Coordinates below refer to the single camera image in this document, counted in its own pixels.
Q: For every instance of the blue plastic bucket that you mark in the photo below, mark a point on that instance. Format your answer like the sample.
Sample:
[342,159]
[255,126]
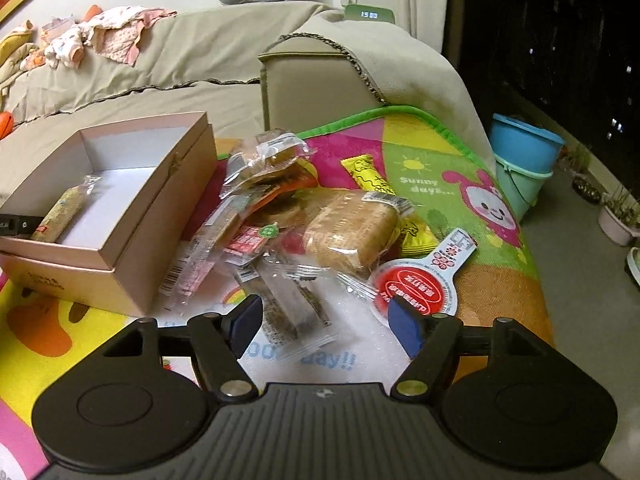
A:
[526,146]

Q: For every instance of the brown bread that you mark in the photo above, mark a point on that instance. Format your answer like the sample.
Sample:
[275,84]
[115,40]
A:
[350,230]

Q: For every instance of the pile of baby clothes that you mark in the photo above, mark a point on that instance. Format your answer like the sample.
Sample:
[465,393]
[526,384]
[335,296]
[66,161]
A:
[114,34]

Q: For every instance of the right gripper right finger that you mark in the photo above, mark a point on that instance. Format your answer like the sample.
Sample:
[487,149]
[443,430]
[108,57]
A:
[430,342]

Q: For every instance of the orange snack packet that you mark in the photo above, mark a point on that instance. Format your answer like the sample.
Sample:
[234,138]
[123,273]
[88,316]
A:
[260,194]

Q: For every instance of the rice cracker stick packet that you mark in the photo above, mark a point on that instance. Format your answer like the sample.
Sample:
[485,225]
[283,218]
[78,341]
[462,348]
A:
[64,211]

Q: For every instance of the yellow cheese snack bar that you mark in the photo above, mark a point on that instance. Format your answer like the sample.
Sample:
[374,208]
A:
[416,238]

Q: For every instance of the round cookie packet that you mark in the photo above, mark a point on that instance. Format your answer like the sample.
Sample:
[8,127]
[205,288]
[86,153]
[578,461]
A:
[262,158]

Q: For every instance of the white flower pot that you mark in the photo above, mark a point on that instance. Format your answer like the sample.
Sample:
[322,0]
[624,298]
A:
[615,230]

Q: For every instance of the hawthorn lollipop packet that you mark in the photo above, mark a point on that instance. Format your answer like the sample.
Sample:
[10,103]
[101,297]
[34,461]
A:
[249,243]

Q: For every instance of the pink cardboard gift box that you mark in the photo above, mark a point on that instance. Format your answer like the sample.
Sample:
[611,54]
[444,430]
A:
[151,172]

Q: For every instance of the colourful cartoon play mat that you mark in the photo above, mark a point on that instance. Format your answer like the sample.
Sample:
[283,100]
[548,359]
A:
[44,332]

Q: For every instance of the beige sofa with cover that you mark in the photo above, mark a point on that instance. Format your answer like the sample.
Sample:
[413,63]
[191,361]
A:
[291,65]

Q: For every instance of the teal plastic bucket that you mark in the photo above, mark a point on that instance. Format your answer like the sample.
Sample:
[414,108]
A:
[520,186]

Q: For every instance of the green digital clock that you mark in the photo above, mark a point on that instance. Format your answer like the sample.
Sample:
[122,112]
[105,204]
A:
[361,12]

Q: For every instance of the orange toy ball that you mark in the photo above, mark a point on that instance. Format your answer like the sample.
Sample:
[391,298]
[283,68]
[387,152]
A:
[6,124]

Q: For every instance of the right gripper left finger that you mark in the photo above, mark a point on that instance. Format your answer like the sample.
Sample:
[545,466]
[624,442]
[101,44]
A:
[218,342]

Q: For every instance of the red round lid packet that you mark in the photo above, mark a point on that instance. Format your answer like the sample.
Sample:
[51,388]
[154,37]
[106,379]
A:
[427,284]

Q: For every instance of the dark cereal bar packet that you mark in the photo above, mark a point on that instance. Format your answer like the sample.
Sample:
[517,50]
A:
[293,320]

